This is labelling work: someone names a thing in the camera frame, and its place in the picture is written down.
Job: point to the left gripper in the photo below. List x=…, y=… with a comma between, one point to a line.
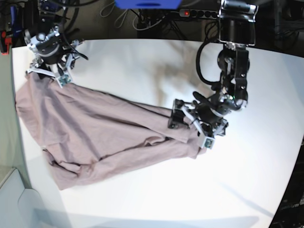
x=211, y=102

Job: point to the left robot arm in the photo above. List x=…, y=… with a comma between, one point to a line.
x=236, y=31

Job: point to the red black clamp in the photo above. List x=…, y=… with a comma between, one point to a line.
x=5, y=39

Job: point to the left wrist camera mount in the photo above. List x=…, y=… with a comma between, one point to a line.
x=208, y=124

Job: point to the pink t-shirt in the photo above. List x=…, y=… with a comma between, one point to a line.
x=88, y=136

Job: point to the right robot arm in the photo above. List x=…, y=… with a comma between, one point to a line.
x=47, y=31

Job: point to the blue box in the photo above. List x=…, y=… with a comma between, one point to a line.
x=148, y=4

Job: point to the black power strip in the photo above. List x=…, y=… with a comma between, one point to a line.
x=198, y=14

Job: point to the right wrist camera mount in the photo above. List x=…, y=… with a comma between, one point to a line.
x=37, y=63

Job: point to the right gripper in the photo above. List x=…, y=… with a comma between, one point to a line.
x=58, y=64

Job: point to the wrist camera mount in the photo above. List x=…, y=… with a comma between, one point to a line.
x=208, y=124
x=37, y=63

